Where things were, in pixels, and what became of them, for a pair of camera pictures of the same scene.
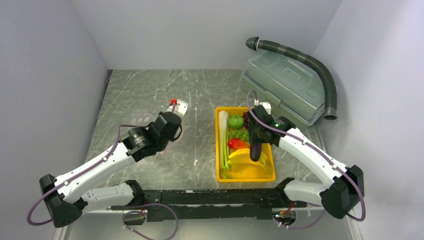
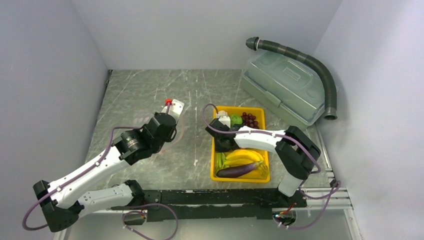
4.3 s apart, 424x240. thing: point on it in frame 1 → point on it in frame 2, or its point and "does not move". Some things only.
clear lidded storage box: [292, 87] does not move
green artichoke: [235, 122] does not move
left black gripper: [172, 138] does not move
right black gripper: [252, 137] → [218, 149]
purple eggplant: [255, 151] → [235, 171]
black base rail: [179, 205] does not move
